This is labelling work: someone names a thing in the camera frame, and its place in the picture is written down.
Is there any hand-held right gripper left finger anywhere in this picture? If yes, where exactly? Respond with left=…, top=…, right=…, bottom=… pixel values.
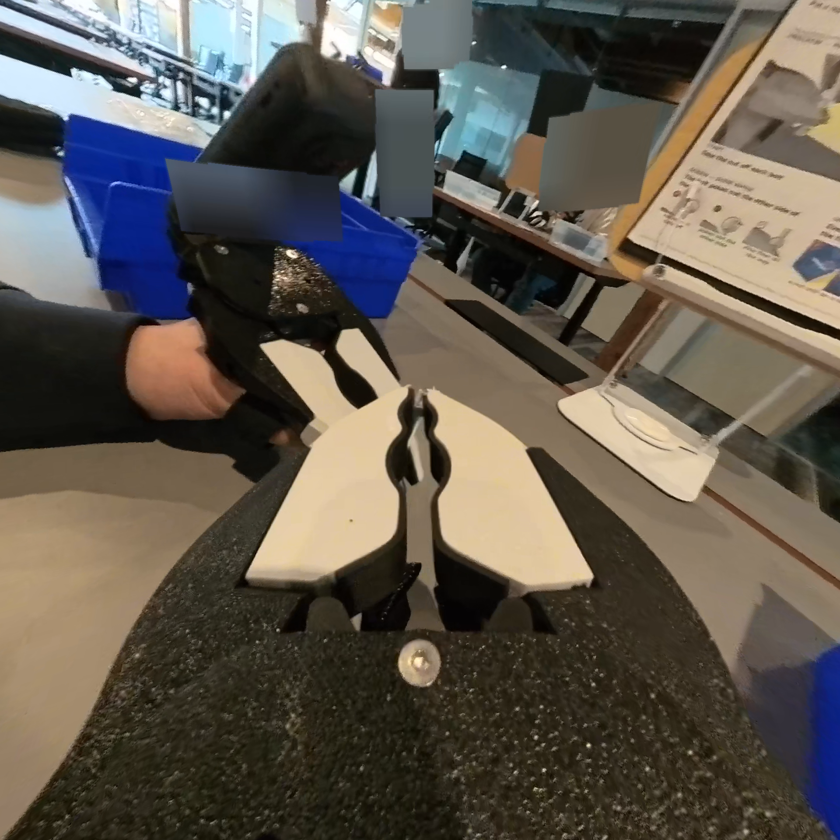
left=244, top=386, right=421, bottom=632

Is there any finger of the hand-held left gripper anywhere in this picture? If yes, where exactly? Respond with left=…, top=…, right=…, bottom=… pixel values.
left=330, top=326, right=401, bottom=401
left=262, top=341, right=378, bottom=439

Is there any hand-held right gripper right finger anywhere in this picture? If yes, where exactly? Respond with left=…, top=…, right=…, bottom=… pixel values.
left=420, top=387, right=595, bottom=631

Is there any blue plastic bin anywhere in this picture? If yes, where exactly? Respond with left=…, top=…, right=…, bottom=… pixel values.
left=62, top=115, right=421, bottom=320
left=738, top=584, right=840, bottom=840

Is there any person's left hand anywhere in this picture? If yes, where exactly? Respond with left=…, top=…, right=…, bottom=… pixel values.
left=126, top=319, right=295, bottom=447

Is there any black rubber mat strip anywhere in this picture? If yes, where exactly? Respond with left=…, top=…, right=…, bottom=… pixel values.
left=445, top=298, right=589, bottom=386

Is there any clear plastic box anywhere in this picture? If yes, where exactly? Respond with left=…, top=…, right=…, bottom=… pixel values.
left=551, top=218, right=608, bottom=258

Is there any long wooden-edged desk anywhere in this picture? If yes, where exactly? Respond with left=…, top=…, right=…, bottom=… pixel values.
left=430, top=185, right=634, bottom=345

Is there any tan cardboard panel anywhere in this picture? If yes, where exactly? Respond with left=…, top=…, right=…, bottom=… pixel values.
left=508, top=133, right=549, bottom=198

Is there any black foam pad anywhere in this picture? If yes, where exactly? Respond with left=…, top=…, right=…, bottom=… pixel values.
left=0, top=94, right=67, bottom=156

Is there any long background table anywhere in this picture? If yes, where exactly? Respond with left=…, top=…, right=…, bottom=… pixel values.
left=0, top=3, right=161, bottom=85

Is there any black panel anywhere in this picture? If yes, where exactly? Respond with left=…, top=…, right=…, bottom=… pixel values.
left=528, top=69, right=595, bottom=139

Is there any instruction sheet on stand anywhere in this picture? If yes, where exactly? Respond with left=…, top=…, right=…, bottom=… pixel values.
left=607, top=0, right=840, bottom=329

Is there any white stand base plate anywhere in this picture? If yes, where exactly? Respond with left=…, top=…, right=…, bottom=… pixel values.
left=558, top=261, right=840, bottom=503

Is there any wooden post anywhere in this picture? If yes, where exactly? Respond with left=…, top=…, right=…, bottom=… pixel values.
left=594, top=289, right=665, bottom=371

